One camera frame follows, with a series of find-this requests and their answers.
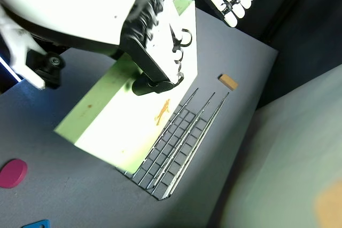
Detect light green box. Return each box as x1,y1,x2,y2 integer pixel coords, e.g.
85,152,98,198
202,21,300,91
53,0,200,175

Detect grey table cloth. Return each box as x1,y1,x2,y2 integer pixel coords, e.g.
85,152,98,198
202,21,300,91
0,6,279,228

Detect small wooden block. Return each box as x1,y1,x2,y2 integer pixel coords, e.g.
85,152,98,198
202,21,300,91
218,74,239,91

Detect magenta round disc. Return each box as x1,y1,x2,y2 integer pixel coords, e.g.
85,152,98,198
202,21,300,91
0,159,28,189

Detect blue flat toy piece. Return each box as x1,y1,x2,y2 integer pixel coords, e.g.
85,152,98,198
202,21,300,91
20,219,51,228

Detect metal wire rack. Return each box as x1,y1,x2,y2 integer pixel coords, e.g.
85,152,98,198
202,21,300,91
116,87,230,201

